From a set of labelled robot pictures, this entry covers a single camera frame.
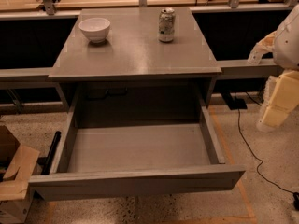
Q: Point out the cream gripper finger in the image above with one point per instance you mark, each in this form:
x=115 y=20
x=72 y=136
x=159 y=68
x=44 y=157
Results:
x=280 y=98
x=265 y=45

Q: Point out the grey top drawer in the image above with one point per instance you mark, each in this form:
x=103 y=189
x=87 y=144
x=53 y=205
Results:
x=134 y=142

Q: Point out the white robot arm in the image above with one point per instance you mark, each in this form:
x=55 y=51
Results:
x=286 y=44

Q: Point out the grey drawer cabinet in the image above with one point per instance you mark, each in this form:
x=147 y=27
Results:
x=133 y=82

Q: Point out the clear sanitizer bottle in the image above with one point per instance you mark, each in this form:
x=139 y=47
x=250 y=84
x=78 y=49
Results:
x=255 y=55

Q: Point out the crumpled drink can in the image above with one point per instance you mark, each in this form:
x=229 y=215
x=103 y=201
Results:
x=166 y=27

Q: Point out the white ceramic bowl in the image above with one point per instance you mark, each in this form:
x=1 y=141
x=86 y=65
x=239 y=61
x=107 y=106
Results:
x=95 y=29

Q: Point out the black metal stand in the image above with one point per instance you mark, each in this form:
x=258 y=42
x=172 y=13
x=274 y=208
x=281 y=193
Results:
x=46 y=162

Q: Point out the open cardboard box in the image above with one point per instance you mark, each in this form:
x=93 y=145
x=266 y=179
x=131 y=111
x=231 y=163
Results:
x=18 y=164

